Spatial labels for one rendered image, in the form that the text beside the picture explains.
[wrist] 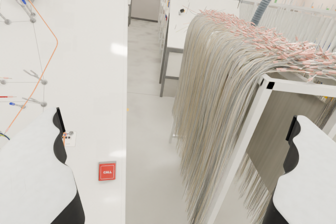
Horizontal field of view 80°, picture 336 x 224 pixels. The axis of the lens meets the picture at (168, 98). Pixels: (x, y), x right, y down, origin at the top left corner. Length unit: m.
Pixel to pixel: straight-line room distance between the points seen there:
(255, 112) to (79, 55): 0.63
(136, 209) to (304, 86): 1.58
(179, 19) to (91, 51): 2.80
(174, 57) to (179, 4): 0.91
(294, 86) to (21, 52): 0.88
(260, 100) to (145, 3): 10.88
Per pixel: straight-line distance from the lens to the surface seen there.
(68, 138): 0.74
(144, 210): 1.94
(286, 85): 0.74
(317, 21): 3.58
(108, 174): 0.70
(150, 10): 11.45
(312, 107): 1.06
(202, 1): 3.77
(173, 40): 3.28
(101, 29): 0.81
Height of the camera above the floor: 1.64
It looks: 28 degrees down
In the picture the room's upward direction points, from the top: 10 degrees clockwise
